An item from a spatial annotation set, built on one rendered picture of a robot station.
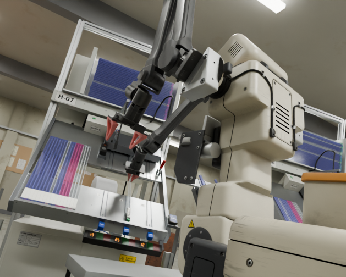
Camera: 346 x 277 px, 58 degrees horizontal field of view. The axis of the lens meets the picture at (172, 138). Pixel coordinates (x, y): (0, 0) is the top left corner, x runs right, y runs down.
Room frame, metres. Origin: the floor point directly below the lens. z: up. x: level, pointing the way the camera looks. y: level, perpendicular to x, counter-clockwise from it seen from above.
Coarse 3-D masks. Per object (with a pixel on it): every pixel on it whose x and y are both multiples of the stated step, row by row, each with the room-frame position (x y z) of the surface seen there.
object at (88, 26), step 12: (84, 24) 1.79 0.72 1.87; (108, 36) 1.85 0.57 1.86; (120, 36) 1.86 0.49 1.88; (96, 48) 1.75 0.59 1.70; (144, 48) 1.90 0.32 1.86; (84, 84) 1.75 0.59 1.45; (180, 84) 1.91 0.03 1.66; (60, 96) 1.76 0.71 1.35; (72, 96) 1.78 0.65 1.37; (84, 96) 1.76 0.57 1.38; (120, 108) 1.84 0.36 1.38; (156, 120) 1.92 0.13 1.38; (0, 192) 1.29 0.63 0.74; (84, 228) 1.73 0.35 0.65
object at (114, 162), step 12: (60, 132) 1.72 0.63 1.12; (72, 132) 1.76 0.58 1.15; (84, 132) 1.81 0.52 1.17; (84, 144) 1.73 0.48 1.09; (96, 144) 1.77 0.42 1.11; (96, 156) 1.69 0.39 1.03; (108, 156) 1.73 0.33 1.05; (120, 156) 1.77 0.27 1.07; (108, 168) 1.66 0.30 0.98; (120, 168) 1.70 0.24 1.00; (156, 168) 1.82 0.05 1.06; (156, 180) 1.74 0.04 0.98
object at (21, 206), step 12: (24, 204) 1.31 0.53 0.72; (36, 204) 1.31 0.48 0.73; (36, 216) 1.36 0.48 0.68; (48, 216) 1.36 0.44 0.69; (60, 216) 1.37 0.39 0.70; (72, 216) 1.37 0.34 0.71; (84, 216) 1.37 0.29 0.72; (96, 216) 1.38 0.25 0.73; (96, 228) 1.43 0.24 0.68; (108, 228) 1.43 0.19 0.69; (120, 228) 1.43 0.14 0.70; (132, 228) 1.44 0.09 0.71; (144, 228) 1.44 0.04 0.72; (156, 228) 1.46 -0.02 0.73; (156, 240) 1.50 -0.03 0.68
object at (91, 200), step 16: (80, 192) 1.47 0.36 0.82; (96, 192) 1.51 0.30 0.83; (112, 192) 1.55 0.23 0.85; (80, 208) 1.41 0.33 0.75; (96, 208) 1.44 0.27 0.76; (112, 208) 1.48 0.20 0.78; (144, 208) 1.55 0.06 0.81; (160, 208) 1.59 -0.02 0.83; (144, 224) 1.48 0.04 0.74; (160, 224) 1.52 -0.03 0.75
